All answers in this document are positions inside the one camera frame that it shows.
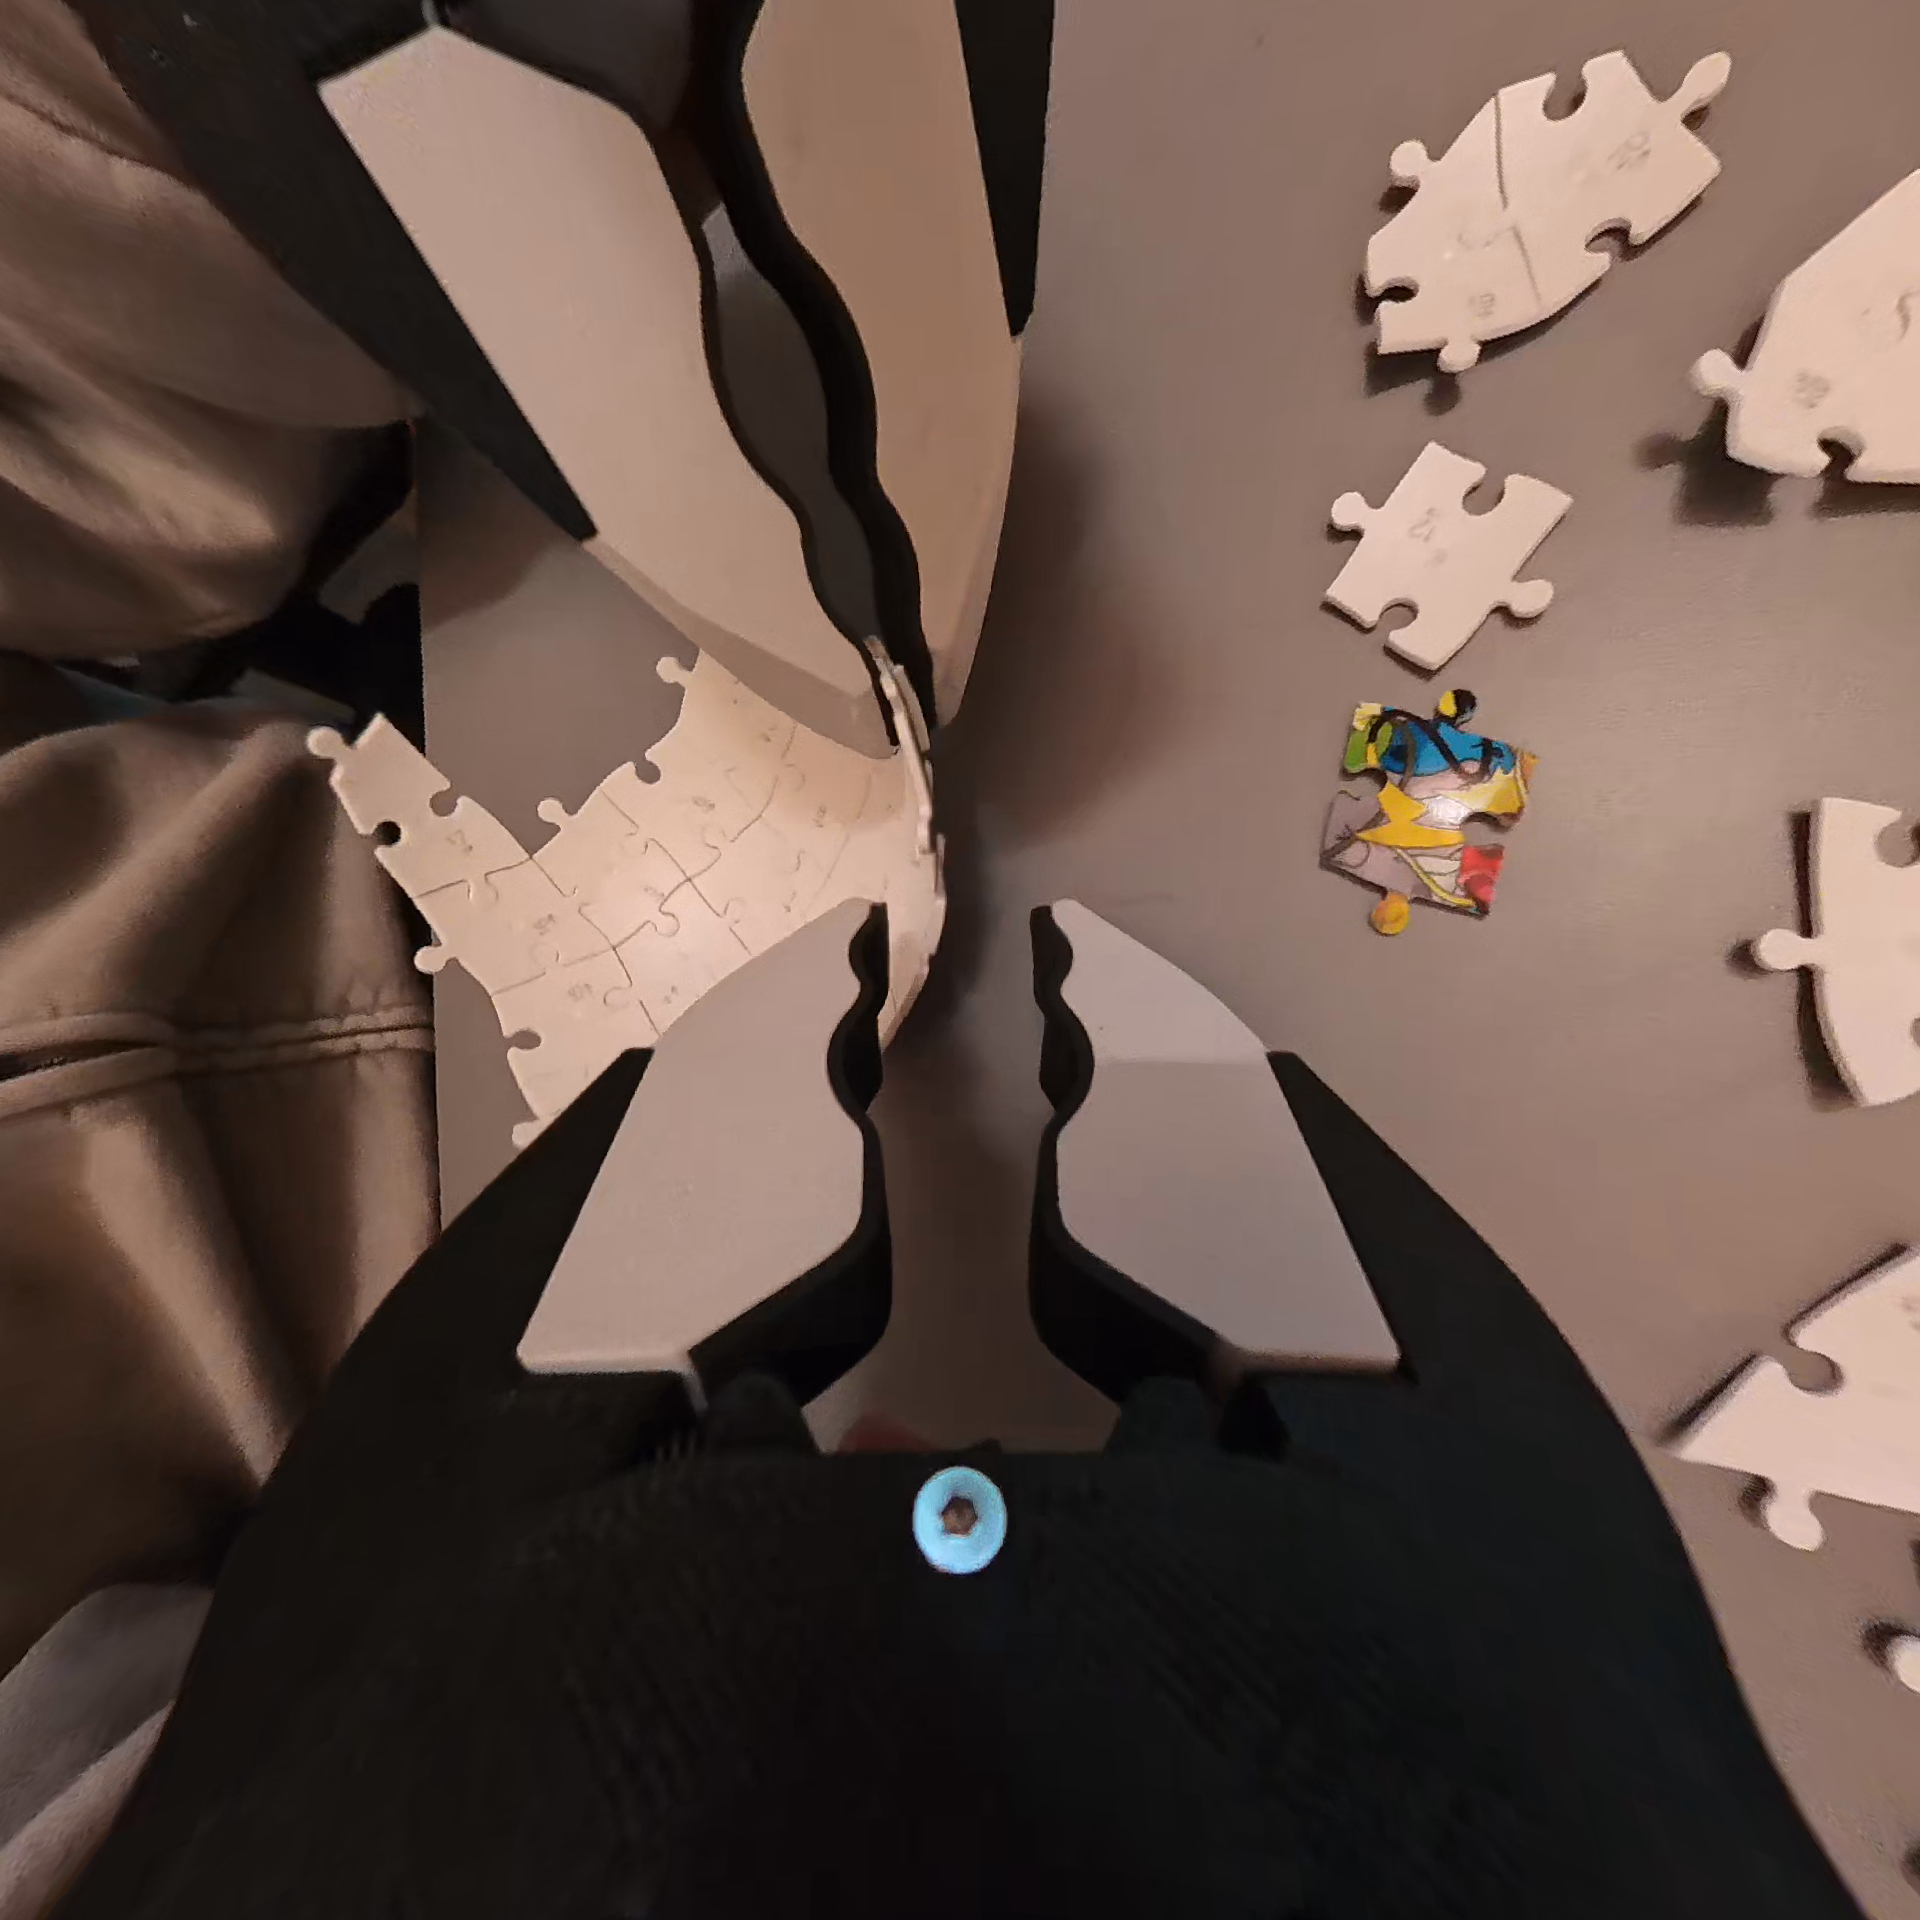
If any single white puzzle piece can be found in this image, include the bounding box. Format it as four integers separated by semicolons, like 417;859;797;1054
1323;440;1572;672

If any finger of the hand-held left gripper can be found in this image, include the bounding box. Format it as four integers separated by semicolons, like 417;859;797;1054
321;23;897;753
736;0;1029;730

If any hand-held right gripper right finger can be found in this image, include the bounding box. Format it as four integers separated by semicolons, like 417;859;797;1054
1027;896;1405;1408

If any beige clothing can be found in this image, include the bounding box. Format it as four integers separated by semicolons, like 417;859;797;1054
0;0;441;1920

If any curved white puzzle ball section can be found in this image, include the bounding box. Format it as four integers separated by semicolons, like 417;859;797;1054
307;638;954;1150

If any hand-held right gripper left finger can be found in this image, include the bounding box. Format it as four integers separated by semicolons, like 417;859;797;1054
516;896;899;1408

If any pointed white puzzle piece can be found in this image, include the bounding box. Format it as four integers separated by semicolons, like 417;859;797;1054
1669;1246;1920;1549

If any colourful puzzle piece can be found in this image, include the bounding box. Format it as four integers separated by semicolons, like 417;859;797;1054
1320;687;1540;937

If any large white puzzle section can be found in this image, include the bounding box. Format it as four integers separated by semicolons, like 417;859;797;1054
1691;175;1920;486

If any white two-piece puzzle section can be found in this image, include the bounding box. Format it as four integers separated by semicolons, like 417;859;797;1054
1363;48;1737;376
1750;795;1920;1107

